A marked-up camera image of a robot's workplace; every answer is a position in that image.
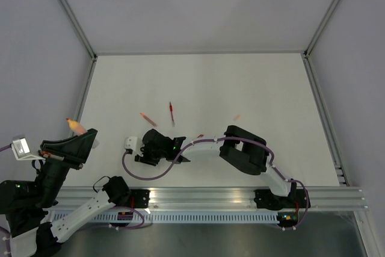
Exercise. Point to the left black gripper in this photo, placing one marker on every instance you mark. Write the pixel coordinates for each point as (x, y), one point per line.
(73, 151)

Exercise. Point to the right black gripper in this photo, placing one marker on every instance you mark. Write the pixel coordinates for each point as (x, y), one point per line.
(144, 157)

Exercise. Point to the orange highlighter pen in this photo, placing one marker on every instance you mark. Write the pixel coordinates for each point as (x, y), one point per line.
(76, 127)

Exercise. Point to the red thin pen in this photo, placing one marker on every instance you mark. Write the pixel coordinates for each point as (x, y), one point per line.
(171, 114)

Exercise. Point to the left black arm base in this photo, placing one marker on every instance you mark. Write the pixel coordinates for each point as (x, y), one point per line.
(132, 198)

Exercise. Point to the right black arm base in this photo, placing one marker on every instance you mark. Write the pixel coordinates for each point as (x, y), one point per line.
(265, 199)

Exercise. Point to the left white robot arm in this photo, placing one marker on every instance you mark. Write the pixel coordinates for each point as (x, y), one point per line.
(25, 204)

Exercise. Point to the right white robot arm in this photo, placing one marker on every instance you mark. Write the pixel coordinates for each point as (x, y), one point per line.
(243, 150)

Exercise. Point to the small orange pen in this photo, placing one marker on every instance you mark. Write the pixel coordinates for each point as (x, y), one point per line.
(149, 120)

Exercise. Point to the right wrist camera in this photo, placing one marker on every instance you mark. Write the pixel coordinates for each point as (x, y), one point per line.
(131, 143)

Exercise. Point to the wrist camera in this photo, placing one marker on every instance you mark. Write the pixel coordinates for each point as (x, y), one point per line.
(21, 150)
(131, 143)

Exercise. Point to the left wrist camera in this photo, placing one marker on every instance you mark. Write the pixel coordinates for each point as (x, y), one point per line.
(21, 150)

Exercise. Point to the white slotted cable duct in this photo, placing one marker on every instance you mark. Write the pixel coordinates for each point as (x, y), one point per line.
(186, 217)

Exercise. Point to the left aluminium frame post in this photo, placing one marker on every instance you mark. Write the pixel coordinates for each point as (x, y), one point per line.
(74, 22)

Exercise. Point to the aluminium frame post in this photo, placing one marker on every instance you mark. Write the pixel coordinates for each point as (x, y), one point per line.
(74, 22)
(331, 9)

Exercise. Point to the aluminium mounting rail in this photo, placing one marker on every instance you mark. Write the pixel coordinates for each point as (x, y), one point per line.
(222, 199)

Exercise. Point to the right aluminium frame post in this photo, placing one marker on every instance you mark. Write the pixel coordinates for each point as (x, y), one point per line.
(331, 9)

